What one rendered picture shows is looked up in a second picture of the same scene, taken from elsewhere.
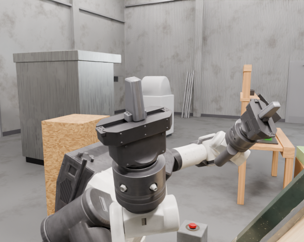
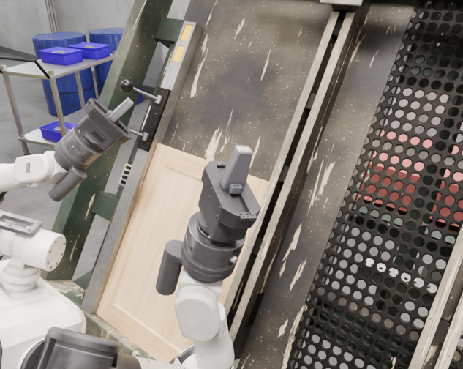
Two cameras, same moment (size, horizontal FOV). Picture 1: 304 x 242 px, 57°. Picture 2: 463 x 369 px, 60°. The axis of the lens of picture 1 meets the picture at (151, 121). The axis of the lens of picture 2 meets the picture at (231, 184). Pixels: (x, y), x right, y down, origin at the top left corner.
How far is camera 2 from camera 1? 0.62 m
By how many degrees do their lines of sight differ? 75
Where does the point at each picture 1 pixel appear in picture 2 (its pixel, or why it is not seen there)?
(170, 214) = not seen: hidden behind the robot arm
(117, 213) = (208, 293)
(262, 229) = (68, 244)
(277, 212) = (77, 216)
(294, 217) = (130, 206)
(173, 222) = not seen: hidden behind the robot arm
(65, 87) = not seen: outside the picture
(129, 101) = (241, 172)
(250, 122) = (102, 130)
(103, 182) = (21, 325)
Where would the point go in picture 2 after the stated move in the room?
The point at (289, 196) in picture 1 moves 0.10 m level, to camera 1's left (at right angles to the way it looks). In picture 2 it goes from (83, 191) to (66, 206)
